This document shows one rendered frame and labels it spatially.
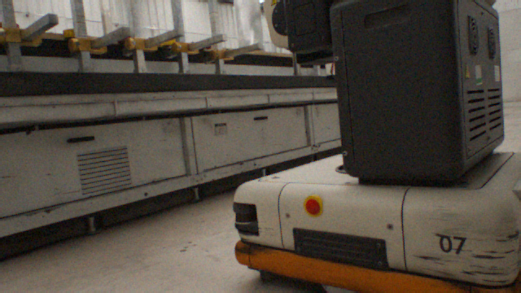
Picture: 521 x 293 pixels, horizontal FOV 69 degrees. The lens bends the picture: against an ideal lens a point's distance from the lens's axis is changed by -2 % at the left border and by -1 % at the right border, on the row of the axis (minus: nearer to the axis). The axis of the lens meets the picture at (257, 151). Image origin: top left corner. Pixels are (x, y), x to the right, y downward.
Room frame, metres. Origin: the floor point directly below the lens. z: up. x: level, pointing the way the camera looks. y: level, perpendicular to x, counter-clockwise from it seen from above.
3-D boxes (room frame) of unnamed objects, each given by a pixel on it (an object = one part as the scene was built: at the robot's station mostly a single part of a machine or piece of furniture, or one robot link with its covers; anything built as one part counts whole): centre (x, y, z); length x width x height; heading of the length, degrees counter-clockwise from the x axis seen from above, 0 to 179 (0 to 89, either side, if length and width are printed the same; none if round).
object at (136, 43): (1.74, 0.47, 0.83); 0.14 x 0.06 x 0.05; 139
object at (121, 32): (1.53, 0.58, 0.81); 0.43 x 0.03 x 0.04; 49
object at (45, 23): (1.34, 0.75, 0.82); 0.43 x 0.03 x 0.04; 49
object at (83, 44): (1.55, 0.63, 0.81); 0.14 x 0.06 x 0.05; 139
